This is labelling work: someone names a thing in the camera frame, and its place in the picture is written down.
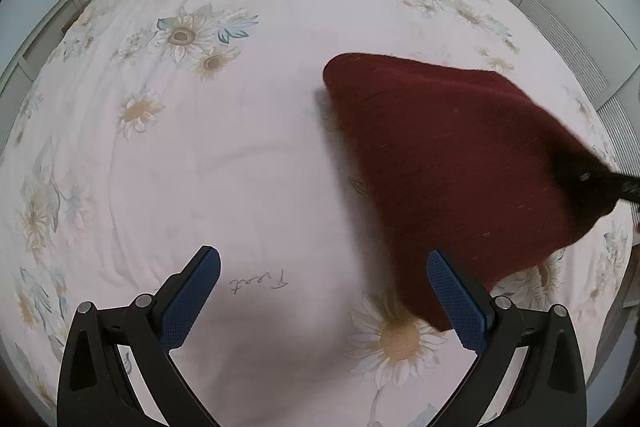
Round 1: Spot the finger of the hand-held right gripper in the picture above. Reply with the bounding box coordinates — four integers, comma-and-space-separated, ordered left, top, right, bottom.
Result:
550, 157, 640, 219

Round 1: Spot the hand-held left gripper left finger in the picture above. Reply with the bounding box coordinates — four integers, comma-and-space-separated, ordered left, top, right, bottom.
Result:
57, 245, 222, 427

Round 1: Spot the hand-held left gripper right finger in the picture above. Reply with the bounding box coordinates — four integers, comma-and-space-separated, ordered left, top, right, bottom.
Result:
426, 250, 588, 427

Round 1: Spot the dark red knitted sweater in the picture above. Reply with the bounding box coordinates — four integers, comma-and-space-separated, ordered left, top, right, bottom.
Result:
322, 52, 618, 333

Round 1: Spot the floral bed sheet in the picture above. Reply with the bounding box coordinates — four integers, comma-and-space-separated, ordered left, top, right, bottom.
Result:
0, 0, 636, 427

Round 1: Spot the white panelled cabinet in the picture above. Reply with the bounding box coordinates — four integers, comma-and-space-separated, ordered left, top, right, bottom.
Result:
0, 0, 83, 142

